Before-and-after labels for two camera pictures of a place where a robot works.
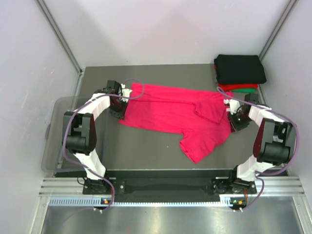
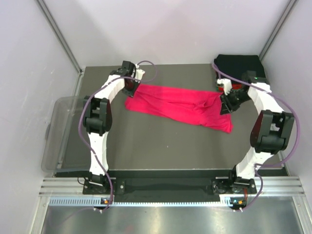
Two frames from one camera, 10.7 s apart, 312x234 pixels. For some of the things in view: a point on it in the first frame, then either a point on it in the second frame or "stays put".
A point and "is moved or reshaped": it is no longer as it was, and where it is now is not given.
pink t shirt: [200, 117] is moved or reshaped
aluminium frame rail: [270, 186] stays put
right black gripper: [234, 126] -> [226, 107]
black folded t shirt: [239, 68] stays put
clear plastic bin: [54, 158] stays put
